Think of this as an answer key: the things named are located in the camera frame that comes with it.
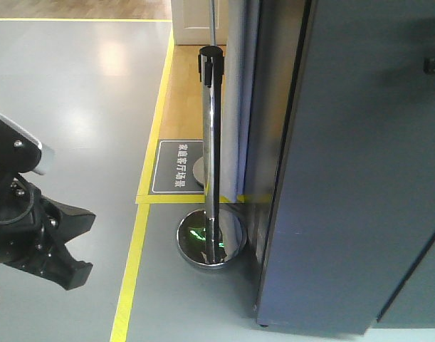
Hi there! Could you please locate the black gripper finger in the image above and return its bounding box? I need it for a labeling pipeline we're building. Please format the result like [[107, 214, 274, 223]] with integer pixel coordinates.
[[35, 242, 93, 291], [42, 197, 96, 248]]

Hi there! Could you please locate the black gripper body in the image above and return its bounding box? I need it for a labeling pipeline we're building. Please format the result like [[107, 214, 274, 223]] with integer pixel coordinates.
[[0, 174, 66, 274]]

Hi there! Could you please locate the grey right fridge door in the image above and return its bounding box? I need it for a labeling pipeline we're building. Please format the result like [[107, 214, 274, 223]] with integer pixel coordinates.
[[375, 232, 435, 328]]

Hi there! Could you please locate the grey floor sign mat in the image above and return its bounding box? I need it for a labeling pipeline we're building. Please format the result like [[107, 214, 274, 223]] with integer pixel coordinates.
[[150, 139, 203, 195]]

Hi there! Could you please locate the chrome stanchion post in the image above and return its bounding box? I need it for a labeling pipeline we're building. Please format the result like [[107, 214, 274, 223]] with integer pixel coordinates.
[[176, 46, 247, 270]]

